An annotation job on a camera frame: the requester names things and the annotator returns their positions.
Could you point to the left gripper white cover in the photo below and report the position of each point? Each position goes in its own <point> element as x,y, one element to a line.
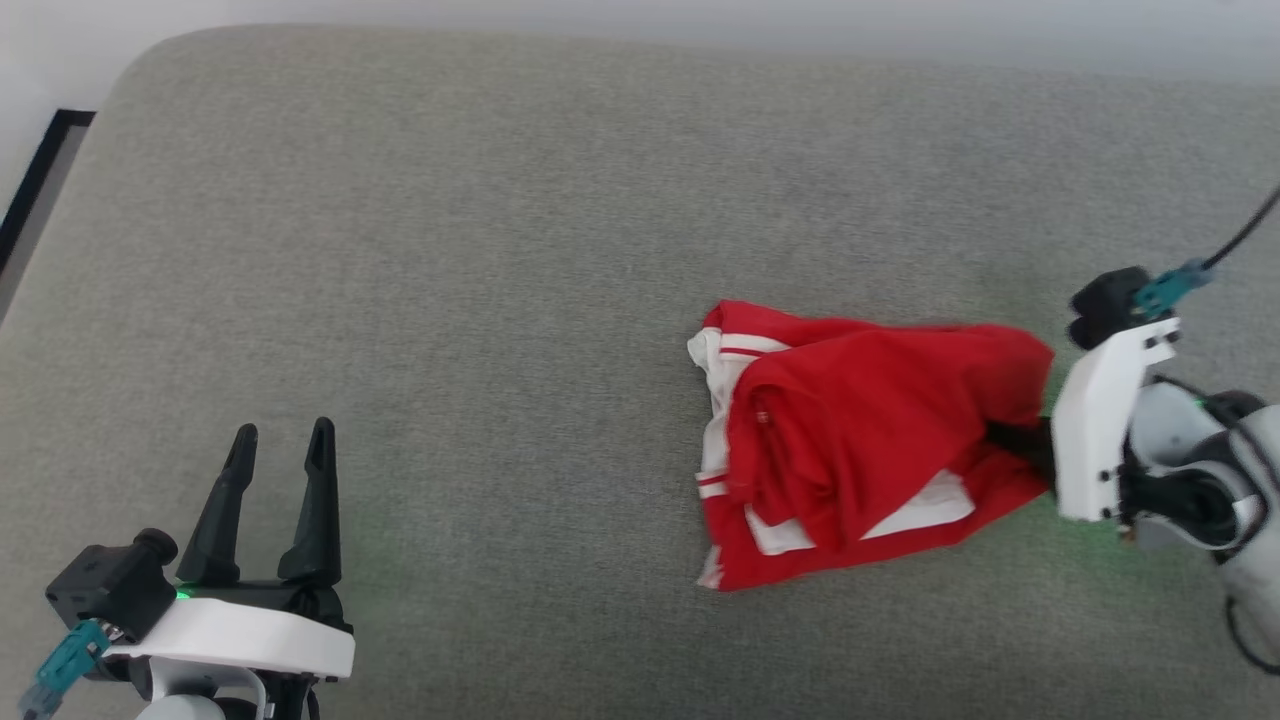
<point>250,630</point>

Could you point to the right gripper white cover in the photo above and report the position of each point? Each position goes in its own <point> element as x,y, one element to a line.
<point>1095,440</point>

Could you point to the red and white jersey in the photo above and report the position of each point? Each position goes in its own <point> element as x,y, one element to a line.
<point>860,430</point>

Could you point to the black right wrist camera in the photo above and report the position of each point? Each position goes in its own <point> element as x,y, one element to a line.
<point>1105,305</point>

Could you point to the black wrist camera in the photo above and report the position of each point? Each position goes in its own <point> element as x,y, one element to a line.
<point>1105,305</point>
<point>110,585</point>

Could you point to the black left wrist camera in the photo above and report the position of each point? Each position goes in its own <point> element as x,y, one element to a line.
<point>110,585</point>

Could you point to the black frame strip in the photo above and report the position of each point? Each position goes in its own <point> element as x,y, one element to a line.
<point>35,180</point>

